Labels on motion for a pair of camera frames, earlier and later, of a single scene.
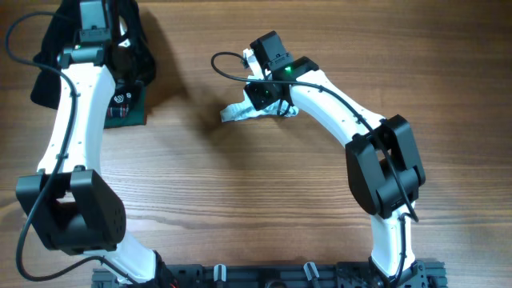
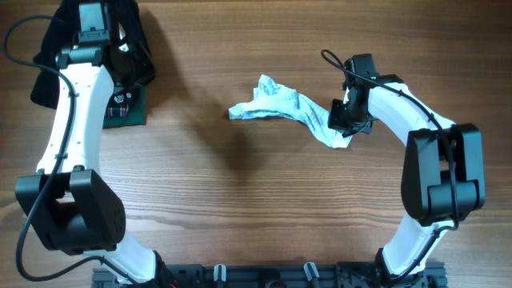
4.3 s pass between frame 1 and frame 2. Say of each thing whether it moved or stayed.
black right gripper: moved
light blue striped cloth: moved
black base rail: stayed
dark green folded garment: stayed
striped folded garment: stayed
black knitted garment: stayed
